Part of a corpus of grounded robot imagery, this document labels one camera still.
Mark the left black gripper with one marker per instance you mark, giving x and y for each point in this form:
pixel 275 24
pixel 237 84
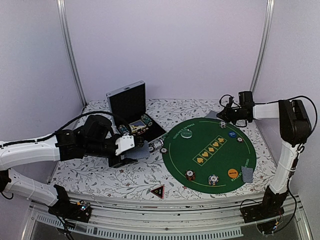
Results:
pixel 119 161

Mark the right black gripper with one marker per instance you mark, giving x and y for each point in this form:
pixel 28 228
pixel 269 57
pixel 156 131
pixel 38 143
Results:
pixel 226 115

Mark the blue small blind button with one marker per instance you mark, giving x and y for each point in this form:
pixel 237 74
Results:
pixel 232 134

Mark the black red chip stack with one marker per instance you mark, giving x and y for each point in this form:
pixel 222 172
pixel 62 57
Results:
pixel 240 139
pixel 190 175

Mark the clear acrylic dealer button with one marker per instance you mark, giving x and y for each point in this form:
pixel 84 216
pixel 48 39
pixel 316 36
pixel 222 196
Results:
pixel 186 133

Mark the black red 100 chip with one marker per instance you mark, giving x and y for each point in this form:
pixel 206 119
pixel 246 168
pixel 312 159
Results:
pixel 163 150

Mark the orange big blind button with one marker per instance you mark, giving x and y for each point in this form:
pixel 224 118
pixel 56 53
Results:
pixel 232 173

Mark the dealt blue checkered cards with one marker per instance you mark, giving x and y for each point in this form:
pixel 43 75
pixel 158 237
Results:
pixel 247 174

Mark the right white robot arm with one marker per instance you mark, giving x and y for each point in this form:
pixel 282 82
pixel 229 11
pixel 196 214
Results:
pixel 294 126

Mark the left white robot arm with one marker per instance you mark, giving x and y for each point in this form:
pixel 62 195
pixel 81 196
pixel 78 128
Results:
pixel 89 134

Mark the left poker chip stack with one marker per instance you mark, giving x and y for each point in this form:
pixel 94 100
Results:
pixel 123 129

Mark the poker chip stack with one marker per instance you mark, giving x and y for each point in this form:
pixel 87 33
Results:
pixel 146 120
pixel 123 129

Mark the boxed playing card deck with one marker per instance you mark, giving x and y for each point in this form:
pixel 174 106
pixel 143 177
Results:
pixel 138 126

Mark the round green poker mat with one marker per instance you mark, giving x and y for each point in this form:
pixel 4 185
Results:
pixel 210 151

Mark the red black triangle card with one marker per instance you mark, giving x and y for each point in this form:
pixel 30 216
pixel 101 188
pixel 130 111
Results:
pixel 159 191

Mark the right poker chip stack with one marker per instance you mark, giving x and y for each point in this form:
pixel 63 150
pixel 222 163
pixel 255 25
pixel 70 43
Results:
pixel 146 120

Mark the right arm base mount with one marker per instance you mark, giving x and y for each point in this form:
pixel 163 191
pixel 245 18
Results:
pixel 253 211

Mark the left aluminium frame post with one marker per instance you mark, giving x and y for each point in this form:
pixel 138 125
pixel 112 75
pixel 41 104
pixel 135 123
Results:
pixel 62 13

